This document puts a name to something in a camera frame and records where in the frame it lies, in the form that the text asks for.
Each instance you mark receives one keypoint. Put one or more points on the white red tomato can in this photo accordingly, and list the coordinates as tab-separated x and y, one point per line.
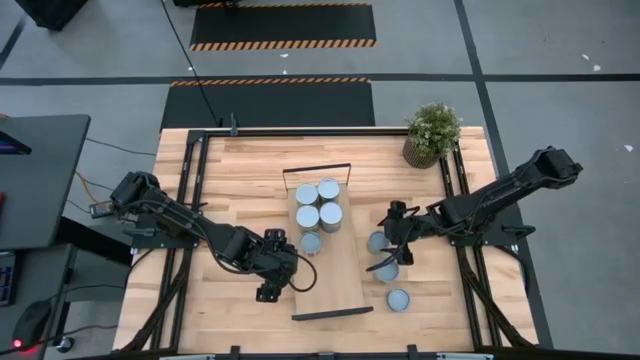
307	216

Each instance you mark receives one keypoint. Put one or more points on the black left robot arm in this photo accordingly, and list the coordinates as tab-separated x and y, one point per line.
200	230

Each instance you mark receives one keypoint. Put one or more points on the peas label can blue base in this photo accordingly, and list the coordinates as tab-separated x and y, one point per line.
331	214

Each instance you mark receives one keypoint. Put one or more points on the white can teal rim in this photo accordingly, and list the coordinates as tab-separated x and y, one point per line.
386	275

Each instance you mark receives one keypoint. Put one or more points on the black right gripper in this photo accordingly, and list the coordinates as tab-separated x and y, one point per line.
407	230

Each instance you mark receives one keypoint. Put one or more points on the black metal rig frame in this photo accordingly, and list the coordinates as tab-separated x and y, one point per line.
300	132

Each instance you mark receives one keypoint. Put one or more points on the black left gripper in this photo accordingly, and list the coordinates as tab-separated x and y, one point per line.
280	265

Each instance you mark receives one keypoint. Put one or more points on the small potted green plant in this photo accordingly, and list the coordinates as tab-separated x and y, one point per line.
434	130

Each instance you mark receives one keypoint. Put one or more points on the silver lid tin can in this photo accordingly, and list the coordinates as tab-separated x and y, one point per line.
398	300

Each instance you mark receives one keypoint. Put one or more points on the black computer mouse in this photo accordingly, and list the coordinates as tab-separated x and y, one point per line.
30	322

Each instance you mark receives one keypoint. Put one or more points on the green oranges label can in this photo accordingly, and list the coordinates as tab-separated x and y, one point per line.
311	242

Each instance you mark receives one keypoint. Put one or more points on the black keyboard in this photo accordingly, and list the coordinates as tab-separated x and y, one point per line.
5	285

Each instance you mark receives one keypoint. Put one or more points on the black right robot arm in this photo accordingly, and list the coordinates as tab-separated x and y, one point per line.
500	192

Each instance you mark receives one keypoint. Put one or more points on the black case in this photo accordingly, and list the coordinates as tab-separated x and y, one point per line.
52	12

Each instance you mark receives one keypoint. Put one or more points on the black round caster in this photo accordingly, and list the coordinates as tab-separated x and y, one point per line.
65	344

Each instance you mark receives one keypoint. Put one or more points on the black table clamp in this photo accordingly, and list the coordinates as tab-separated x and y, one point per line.
411	349
233	125
235	350

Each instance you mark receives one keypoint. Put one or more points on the black hazard striped floor mat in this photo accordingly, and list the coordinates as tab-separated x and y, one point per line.
282	22
270	105

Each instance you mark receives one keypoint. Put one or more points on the silver metal bar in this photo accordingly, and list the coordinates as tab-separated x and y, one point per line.
465	357
187	357

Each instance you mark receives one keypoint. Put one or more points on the dark grey desk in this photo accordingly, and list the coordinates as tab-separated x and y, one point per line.
45	175

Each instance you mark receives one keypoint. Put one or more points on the green dotted white can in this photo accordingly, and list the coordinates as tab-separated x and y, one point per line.
376	241

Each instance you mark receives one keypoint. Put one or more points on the dark tablet screen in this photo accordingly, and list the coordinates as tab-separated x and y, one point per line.
10	145

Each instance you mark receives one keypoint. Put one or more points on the peaches label can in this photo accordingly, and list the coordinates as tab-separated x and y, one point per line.
307	194

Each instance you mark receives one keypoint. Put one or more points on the teal label can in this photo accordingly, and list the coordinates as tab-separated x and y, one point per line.
328	189

